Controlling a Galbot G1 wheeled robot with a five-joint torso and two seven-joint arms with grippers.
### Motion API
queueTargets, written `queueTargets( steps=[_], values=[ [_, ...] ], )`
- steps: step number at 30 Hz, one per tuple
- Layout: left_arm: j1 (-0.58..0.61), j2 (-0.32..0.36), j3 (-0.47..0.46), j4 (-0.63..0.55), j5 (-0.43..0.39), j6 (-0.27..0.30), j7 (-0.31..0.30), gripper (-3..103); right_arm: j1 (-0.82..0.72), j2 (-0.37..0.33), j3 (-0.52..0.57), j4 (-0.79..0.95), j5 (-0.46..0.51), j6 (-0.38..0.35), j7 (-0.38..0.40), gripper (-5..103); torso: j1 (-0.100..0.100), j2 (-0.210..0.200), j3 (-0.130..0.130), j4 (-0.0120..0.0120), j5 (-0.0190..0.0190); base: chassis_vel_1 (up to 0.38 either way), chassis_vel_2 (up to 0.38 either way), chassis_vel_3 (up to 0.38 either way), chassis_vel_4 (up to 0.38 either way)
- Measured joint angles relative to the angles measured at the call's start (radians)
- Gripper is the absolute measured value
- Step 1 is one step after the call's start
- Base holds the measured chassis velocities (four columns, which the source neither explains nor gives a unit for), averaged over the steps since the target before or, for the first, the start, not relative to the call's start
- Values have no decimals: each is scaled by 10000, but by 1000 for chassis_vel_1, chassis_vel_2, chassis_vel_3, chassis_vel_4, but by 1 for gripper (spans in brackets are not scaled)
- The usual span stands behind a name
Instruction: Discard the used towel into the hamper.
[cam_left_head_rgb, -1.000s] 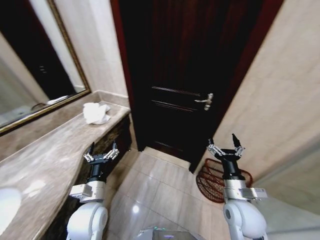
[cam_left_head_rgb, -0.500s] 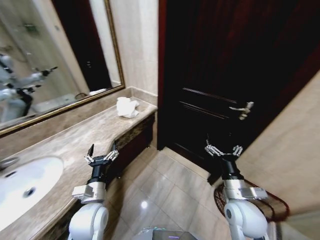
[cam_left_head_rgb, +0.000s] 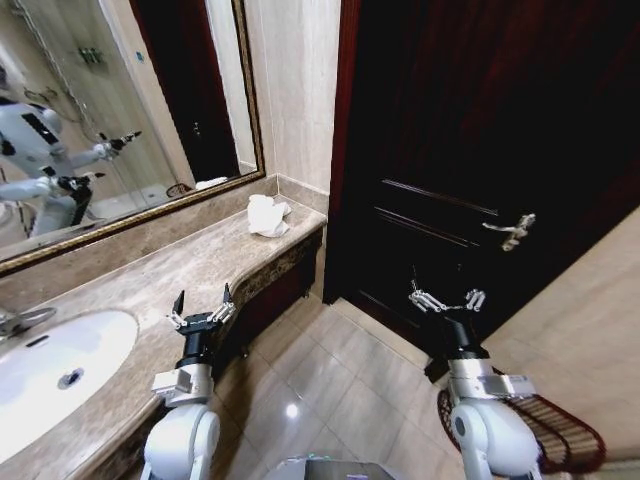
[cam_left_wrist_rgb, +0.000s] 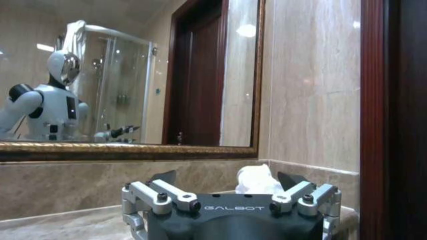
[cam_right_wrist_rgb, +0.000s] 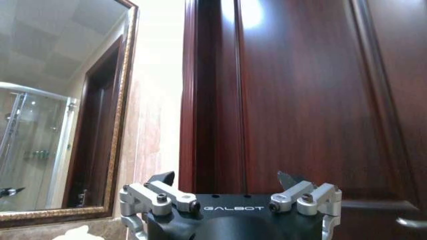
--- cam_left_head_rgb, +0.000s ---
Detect dark wooden door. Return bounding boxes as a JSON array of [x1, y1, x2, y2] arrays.
[[322, 0, 640, 354]]

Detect gold framed wall mirror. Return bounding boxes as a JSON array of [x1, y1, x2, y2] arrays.
[[0, 0, 267, 277]]

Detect silver door handle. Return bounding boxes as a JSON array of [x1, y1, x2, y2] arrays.
[[481, 213, 537, 252]]

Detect dark vanity cabinet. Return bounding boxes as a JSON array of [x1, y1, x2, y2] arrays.
[[212, 227, 325, 362]]

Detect crumpled white towel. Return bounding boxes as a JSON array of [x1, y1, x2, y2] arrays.
[[246, 193, 293, 238]]

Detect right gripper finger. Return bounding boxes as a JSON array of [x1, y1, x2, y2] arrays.
[[408, 264, 449, 315], [461, 288, 488, 313]]

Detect chrome faucet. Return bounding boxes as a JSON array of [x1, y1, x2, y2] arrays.
[[0, 306, 58, 337]]

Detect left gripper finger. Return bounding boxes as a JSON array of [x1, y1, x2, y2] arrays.
[[209, 282, 237, 325], [167, 290, 188, 330]]

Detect woven wicker hamper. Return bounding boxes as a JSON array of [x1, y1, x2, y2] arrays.
[[436, 387, 607, 474]]

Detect chrome sink drain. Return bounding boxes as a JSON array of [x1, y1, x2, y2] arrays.
[[58, 367, 86, 391]]

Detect white oval sink basin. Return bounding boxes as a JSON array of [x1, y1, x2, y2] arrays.
[[0, 309, 140, 437]]

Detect white robot front shell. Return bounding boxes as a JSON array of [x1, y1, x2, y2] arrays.
[[264, 453, 397, 480]]

